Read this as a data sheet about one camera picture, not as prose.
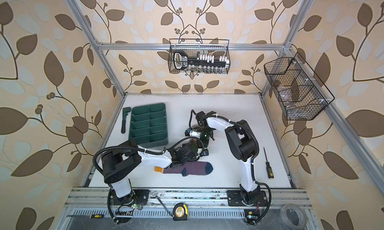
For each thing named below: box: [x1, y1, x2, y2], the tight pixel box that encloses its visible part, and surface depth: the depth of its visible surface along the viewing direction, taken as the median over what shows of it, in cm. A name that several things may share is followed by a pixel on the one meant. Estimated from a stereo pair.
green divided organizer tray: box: [128, 102, 169, 149], surface depth 99 cm
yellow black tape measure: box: [172, 202, 189, 221], surface depth 69 cm
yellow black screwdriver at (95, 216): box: [67, 214, 104, 219], surface depth 71 cm
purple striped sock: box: [154, 161, 214, 177], surface depth 84 cm
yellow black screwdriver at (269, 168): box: [263, 147, 274, 180], surface depth 82 cm
